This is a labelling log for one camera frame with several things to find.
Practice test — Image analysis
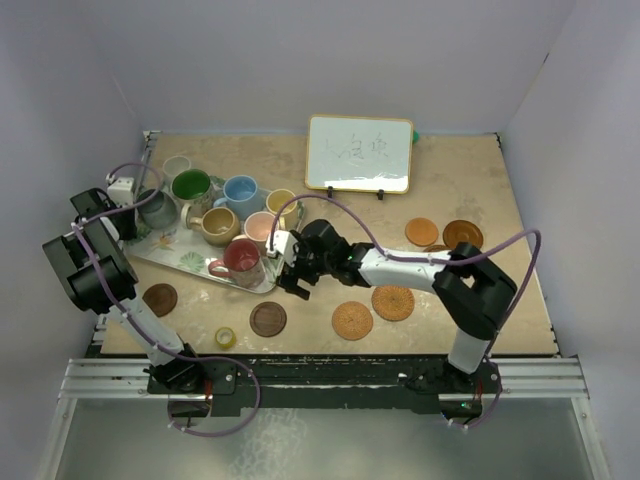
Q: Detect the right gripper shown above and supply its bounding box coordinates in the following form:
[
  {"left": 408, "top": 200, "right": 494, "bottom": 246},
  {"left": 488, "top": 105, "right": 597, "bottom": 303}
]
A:
[{"left": 277, "top": 235, "right": 334, "bottom": 300}]

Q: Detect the grey stoneware cup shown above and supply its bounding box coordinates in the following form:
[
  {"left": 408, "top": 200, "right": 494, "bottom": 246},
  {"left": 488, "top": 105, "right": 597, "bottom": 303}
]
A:
[{"left": 136, "top": 189, "right": 178, "bottom": 230}]

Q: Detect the dark walnut coaster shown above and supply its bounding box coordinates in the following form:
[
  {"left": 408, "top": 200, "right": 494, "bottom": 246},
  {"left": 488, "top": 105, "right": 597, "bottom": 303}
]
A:
[
  {"left": 249, "top": 301, "right": 287, "bottom": 338},
  {"left": 143, "top": 283, "right": 178, "bottom": 317}
]

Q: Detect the light wood coaster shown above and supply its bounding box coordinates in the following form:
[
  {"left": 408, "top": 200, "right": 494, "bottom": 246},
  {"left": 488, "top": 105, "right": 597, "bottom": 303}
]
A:
[{"left": 405, "top": 217, "right": 439, "bottom": 247}]

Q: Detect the ringed brown wood coaster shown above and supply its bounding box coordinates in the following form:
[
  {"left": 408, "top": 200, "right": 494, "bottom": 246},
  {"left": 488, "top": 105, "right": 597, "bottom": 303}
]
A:
[{"left": 423, "top": 244, "right": 451, "bottom": 252}]

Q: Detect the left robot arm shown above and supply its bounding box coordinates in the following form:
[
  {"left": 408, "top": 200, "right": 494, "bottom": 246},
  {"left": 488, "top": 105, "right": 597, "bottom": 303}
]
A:
[{"left": 42, "top": 188, "right": 206, "bottom": 393}]

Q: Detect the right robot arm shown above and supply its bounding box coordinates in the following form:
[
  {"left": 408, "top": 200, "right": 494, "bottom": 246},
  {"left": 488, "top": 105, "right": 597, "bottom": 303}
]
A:
[{"left": 266, "top": 219, "right": 517, "bottom": 391}]

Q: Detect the woven rattan coaster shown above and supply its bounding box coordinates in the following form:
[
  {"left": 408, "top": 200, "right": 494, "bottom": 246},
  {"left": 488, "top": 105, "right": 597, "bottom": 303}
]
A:
[
  {"left": 332, "top": 301, "right": 373, "bottom": 341},
  {"left": 371, "top": 285, "right": 415, "bottom": 322}
]

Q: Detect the red floral mug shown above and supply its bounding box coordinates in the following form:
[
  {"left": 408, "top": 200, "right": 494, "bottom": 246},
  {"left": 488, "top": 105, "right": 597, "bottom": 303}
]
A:
[{"left": 208, "top": 239, "right": 266, "bottom": 289}]

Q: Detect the pink mug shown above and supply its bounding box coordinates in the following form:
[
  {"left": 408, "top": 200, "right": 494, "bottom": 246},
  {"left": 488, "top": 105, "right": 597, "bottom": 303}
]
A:
[{"left": 243, "top": 211, "right": 275, "bottom": 243}]

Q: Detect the white mug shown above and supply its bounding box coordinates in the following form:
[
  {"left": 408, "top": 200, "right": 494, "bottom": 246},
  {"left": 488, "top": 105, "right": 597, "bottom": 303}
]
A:
[{"left": 162, "top": 155, "right": 192, "bottom": 186}]

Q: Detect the green interior mug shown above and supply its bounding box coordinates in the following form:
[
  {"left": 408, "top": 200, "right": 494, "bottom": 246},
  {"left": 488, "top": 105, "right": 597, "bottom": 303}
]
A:
[{"left": 171, "top": 169, "right": 214, "bottom": 205}]

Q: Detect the yellow tape roll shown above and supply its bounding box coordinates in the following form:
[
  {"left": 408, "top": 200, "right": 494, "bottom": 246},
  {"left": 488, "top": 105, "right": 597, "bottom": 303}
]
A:
[{"left": 215, "top": 327, "right": 236, "bottom": 350}]

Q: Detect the pale yellow mug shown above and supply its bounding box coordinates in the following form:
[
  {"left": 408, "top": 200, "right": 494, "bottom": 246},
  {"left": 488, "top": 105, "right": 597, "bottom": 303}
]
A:
[{"left": 266, "top": 189, "right": 298, "bottom": 230}]

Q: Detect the tan stoneware mug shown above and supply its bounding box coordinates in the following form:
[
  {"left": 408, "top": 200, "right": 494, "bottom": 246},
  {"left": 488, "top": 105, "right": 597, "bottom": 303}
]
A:
[{"left": 181, "top": 205, "right": 241, "bottom": 247}]

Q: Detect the light blue mug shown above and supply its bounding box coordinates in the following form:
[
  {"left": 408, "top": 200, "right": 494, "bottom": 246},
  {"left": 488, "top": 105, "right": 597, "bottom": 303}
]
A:
[{"left": 213, "top": 175, "right": 264, "bottom": 221}]

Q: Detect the yellow-framed whiteboard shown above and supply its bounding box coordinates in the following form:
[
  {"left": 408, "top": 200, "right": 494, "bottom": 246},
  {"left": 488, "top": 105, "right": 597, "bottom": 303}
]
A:
[{"left": 305, "top": 114, "right": 414, "bottom": 194}]

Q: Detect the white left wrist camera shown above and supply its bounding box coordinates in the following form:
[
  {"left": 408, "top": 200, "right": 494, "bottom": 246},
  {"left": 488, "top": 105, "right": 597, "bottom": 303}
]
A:
[{"left": 107, "top": 177, "right": 136, "bottom": 207}]

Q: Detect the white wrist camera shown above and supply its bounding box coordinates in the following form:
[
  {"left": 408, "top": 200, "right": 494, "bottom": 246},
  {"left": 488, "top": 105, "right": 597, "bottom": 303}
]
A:
[
  {"left": 266, "top": 230, "right": 298, "bottom": 266},
  {"left": 107, "top": 177, "right": 136, "bottom": 207}
]

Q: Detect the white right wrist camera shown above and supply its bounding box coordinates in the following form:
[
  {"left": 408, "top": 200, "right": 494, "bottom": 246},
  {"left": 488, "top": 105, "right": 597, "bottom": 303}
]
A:
[{"left": 266, "top": 230, "right": 298, "bottom": 266}]

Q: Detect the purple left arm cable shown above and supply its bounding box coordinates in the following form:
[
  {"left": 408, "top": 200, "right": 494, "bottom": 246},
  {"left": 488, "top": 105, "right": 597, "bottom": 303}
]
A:
[{"left": 74, "top": 162, "right": 262, "bottom": 441}]

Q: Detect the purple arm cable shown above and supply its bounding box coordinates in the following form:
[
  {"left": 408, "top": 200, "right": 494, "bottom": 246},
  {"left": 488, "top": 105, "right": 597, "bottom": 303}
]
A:
[
  {"left": 74, "top": 162, "right": 262, "bottom": 441},
  {"left": 267, "top": 194, "right": 544, "bottom": 436}
]

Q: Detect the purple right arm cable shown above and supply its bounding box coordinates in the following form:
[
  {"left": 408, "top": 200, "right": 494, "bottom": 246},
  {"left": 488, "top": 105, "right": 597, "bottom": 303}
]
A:
[{"left": 267, "top": 194, "right": 544, "bottom": 436}]

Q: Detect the aluminium frame rail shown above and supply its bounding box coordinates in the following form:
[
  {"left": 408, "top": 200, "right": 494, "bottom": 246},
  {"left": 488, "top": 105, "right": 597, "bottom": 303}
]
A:
[{"left": 59, "top": 358, "right": 589, "bottom": 399}]

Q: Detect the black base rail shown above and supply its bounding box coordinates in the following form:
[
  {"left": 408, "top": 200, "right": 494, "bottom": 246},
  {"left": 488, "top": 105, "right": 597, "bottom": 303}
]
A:
[{"left": 144, "top": 353, "right": 504, "bottom": 419}]

